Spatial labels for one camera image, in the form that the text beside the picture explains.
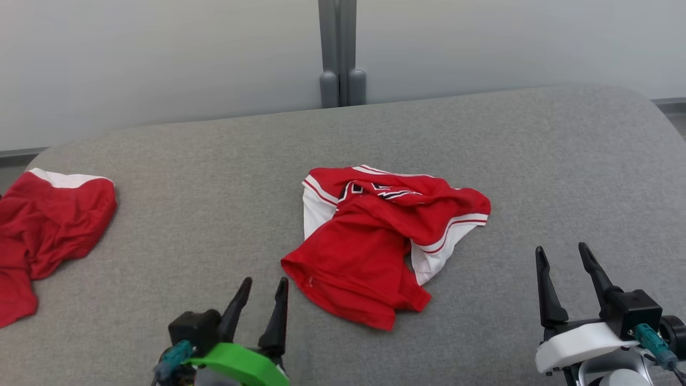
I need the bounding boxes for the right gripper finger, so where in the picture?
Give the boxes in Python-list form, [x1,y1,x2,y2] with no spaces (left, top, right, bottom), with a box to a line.
[535,246,570,330]
[578,242,623,318]

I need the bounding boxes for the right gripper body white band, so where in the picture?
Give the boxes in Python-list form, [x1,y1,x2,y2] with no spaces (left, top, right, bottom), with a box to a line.
[535,289,686,374]

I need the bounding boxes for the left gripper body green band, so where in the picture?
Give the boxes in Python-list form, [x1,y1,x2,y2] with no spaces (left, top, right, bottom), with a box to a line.
[160,309,291,386]

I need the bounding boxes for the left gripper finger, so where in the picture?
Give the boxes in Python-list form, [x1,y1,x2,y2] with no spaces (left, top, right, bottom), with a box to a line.
[258,277,290,359]
[218,277,253,344]

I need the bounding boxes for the red white basketball jersey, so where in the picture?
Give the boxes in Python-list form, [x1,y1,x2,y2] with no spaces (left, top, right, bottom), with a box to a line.
[280,165,491,331]

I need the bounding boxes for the red garment with white trim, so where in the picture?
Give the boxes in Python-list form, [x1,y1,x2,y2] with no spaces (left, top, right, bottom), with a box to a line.
[0,168,118,329]

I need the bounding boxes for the grey fabric sofa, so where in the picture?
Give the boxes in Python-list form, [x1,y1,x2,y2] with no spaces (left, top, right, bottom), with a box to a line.
[0,84,686,386]

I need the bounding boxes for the teal left gripper cable connector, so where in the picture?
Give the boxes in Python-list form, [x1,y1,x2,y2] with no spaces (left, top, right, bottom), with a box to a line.
[153,340,195,383]

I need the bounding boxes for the teal gripper cable connector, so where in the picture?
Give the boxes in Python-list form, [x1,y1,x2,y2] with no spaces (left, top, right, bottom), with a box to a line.
[634,323,686,384]
[153,340,195,383]

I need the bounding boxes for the teal right gripper cable connector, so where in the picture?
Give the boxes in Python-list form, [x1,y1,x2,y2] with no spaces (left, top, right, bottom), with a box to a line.
[634,323,686,384]

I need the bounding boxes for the grey partition post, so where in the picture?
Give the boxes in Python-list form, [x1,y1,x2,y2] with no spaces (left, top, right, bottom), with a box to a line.
[318,0,368,109]

